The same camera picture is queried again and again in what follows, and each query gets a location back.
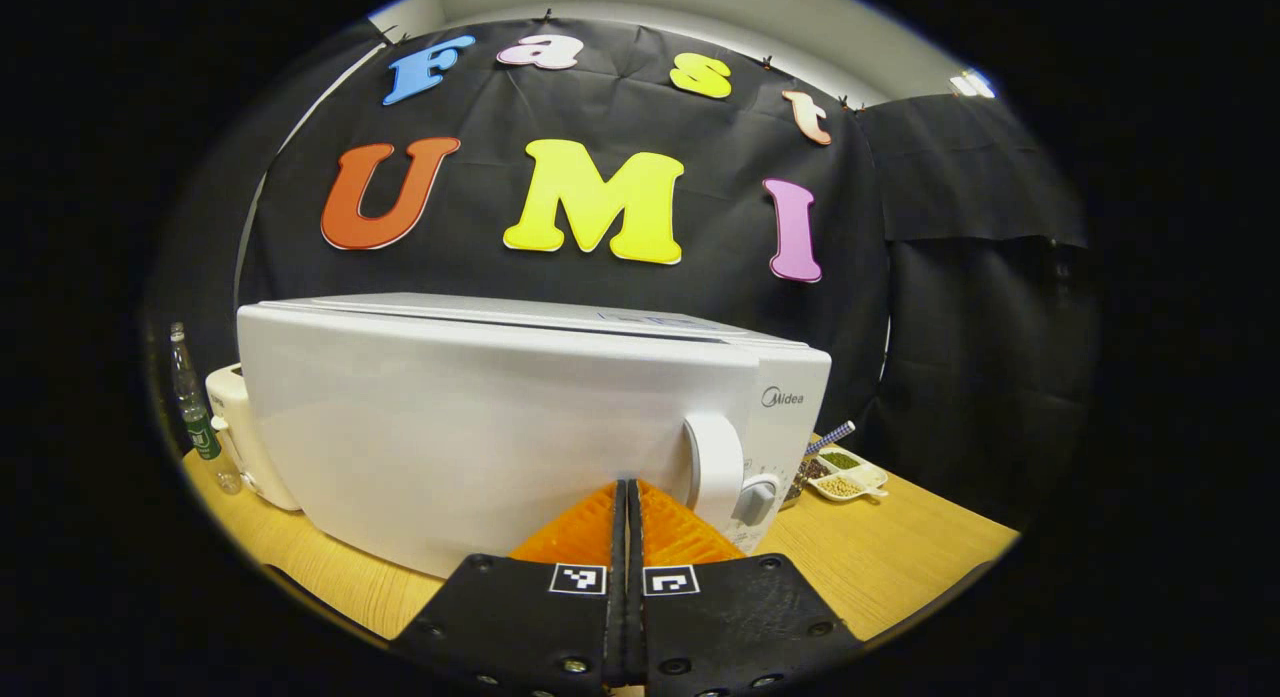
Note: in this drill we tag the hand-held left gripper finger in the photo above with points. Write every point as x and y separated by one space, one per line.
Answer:
634 627
619 627

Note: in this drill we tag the white microwave oven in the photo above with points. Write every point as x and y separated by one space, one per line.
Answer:
450 427

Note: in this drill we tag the white divided dish of beans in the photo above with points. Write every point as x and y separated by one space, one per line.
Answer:
845 477

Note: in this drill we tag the striped straw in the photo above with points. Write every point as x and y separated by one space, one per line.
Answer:
832 437

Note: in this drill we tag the white toaster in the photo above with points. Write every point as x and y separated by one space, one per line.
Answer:
235 427

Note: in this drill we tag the clear plastic water bottle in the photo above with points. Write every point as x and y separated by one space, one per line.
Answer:
200 432

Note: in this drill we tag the small ceiling light panel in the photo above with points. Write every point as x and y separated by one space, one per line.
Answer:
970 84

